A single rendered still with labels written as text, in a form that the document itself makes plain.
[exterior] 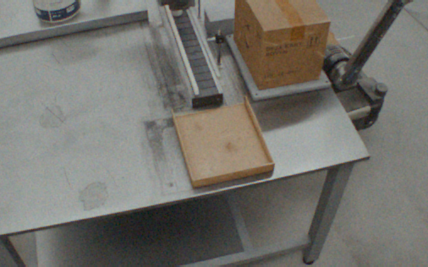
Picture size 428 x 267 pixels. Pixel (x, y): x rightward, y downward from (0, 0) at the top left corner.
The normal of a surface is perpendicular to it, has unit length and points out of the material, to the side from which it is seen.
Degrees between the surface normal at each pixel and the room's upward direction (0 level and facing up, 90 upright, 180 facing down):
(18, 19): 0
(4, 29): 0
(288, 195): 0
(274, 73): 90
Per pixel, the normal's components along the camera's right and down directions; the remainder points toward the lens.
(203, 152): 0.00, -0.65
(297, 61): 0.26, 0.73
